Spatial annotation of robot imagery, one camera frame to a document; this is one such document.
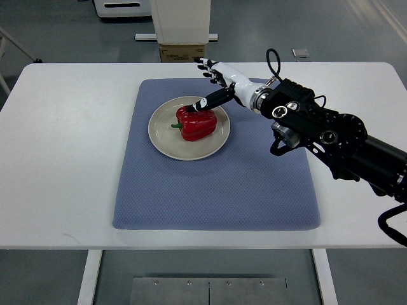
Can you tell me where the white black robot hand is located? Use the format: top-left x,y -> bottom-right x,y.
186,57 -> 272,112

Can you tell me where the red bell pepper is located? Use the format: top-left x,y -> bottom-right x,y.
171,105 -> 217,142

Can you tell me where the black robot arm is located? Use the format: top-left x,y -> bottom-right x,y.
256,69 -> 406,246

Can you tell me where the small grey floor plate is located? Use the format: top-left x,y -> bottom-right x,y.
292,48 -> 310,58

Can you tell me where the cream round plate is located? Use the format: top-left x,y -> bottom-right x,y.
148,96 -> 230,161

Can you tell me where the grey metal floor plate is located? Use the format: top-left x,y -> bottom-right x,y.
130,277 -> 291,304

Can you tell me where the brown cardboard box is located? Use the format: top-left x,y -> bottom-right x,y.
159,44 -> 205,63

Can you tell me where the blue textured mat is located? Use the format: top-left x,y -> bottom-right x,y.
113,78 -> 321,231

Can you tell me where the white column stand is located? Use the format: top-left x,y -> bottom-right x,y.
135,0 -> 218,45

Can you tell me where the white machine base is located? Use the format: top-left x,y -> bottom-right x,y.
93,0 -> 151,18

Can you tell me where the white table leg right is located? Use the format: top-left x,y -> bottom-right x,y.
312,248 -> 338,305

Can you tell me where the white table leg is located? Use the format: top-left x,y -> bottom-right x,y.
312,248 -> 338,305
77,250 -> 102,305

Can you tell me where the white table leg left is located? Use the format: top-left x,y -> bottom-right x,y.
77,250 -> 102,305

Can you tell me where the white metal frame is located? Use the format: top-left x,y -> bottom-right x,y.
0,27 -> 43,96

